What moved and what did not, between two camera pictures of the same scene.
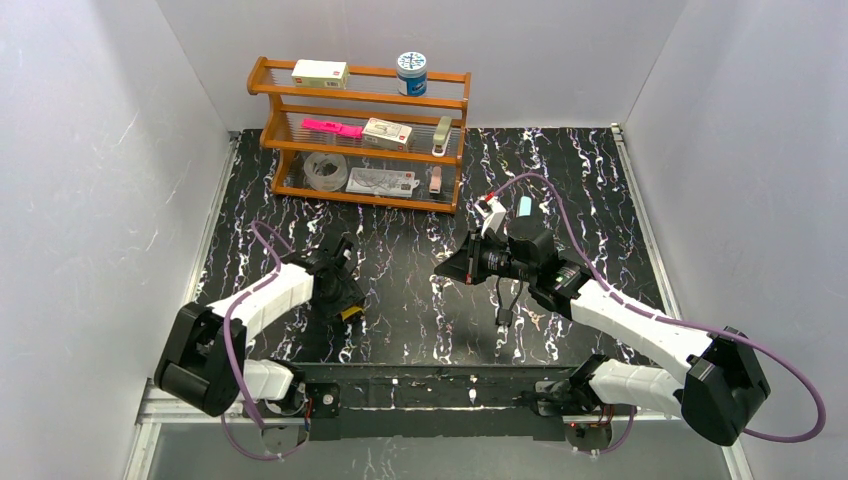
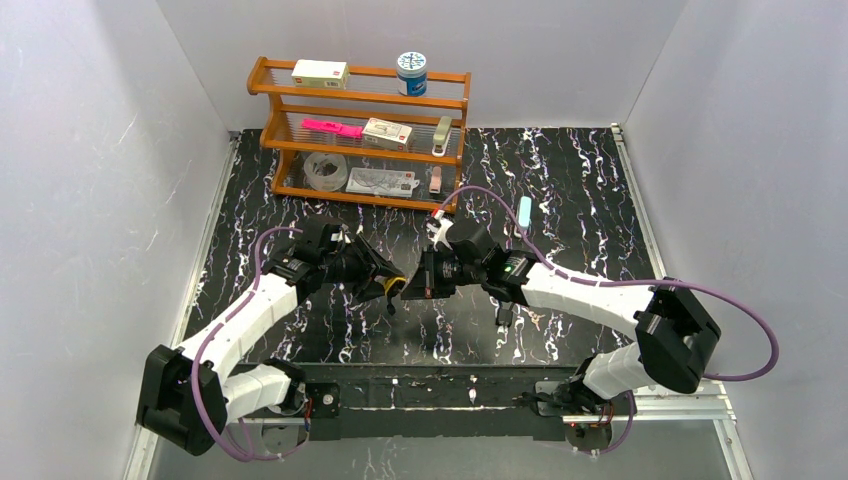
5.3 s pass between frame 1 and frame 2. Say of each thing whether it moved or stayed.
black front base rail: stayed
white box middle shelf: stayed
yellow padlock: moved
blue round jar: stayed
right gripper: moved
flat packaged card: stayed
